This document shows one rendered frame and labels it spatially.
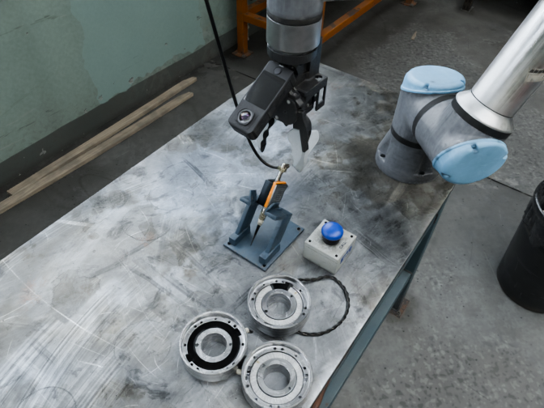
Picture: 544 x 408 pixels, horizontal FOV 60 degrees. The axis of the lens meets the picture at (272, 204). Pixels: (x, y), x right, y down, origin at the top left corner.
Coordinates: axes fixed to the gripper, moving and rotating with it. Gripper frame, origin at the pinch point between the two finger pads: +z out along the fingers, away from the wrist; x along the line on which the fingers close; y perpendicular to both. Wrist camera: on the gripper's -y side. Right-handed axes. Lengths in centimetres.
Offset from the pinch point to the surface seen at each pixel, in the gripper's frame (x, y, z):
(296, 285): -12.0, -9.5, 15.7
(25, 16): 151, 35, 34
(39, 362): 11.8, -44.6, 18.4
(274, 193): -1.0, -1.9, 6.4
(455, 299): -34, 71, 99
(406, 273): -18, 52, 75
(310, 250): -9.5, -1.8, 15.7
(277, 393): -20.7, -26.3, 15.6
